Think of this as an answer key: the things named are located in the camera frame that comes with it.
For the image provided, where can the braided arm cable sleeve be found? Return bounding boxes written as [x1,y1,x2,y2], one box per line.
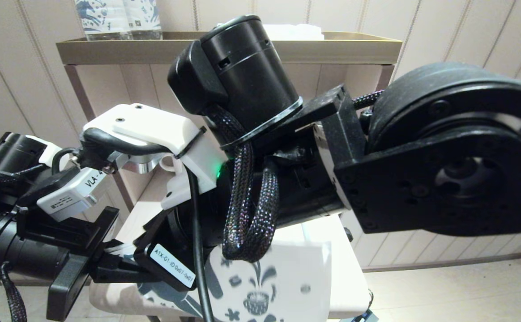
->
[205,89,384,263]
[0,264,28,322]

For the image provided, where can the braided left arm cable sleeve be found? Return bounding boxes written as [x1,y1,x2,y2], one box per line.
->
[0,264,28,322]

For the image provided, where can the beige wooden shelf cabinet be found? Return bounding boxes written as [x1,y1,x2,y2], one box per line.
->
[56,31,402,322]

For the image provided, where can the black left camera cable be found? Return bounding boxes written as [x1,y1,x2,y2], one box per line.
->
[51,148,82,175]

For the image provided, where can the braided right arm cable sleeve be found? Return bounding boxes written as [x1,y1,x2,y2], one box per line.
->
[205,89,384,263]

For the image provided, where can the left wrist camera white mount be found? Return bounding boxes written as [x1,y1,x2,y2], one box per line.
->
[37,168,109,223]

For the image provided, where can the white ribbed mug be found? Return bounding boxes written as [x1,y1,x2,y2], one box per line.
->
[158,153,177,174]

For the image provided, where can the patterned bags on top shelf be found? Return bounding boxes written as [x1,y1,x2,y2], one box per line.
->
[75,0,131,42]

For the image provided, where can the black right camera cable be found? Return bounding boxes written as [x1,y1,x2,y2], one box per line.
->
[81,127,216,322]

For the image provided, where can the white blue horse print bag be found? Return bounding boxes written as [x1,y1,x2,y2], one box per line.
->
[108,241,333,322]

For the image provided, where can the black camera cable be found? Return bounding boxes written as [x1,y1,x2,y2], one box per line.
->
[81,127,216,322]
[51,148,82,175]

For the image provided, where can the flat white blue packet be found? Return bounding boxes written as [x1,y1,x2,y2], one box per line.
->
[263,24,325,41]

